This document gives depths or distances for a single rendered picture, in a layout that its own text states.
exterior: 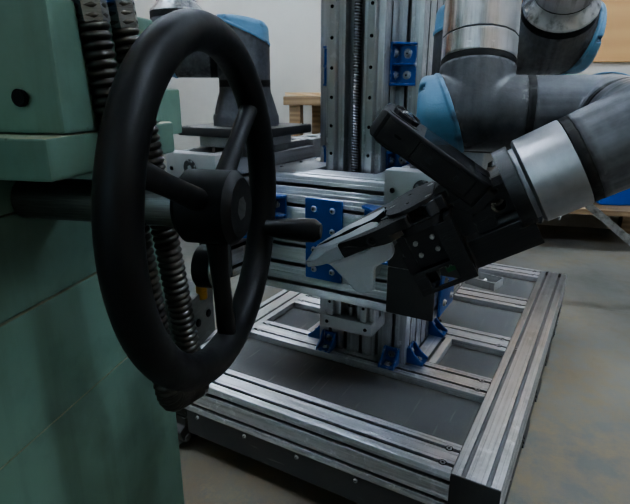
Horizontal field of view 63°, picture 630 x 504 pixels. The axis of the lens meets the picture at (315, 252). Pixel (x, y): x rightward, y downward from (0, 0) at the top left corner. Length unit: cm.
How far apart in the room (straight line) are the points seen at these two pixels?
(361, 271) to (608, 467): 117
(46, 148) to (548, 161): 36
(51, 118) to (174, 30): 11
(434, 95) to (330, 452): 82
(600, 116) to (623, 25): 337
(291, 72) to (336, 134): 273
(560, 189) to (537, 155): 3
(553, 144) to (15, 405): 50
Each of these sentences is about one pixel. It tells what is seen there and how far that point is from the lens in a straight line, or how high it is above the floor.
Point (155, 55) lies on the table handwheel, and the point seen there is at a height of 92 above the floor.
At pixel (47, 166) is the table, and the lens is 39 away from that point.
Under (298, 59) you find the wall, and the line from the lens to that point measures 387.
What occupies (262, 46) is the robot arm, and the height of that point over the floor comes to 99.
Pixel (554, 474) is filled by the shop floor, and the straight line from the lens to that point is 149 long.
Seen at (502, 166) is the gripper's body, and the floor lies 84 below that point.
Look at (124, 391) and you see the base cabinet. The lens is 68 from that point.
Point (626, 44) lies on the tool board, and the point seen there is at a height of 115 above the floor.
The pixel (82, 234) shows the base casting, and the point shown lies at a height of 76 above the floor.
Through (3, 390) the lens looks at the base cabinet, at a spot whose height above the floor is 65.
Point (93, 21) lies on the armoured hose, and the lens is 43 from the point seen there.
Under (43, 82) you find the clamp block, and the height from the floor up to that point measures 91.
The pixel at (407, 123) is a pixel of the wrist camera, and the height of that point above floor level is 87.
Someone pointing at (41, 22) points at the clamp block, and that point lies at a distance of 41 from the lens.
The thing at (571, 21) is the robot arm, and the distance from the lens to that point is 94.
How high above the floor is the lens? 90
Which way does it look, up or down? 18 degrees down
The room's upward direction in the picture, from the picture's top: straight up
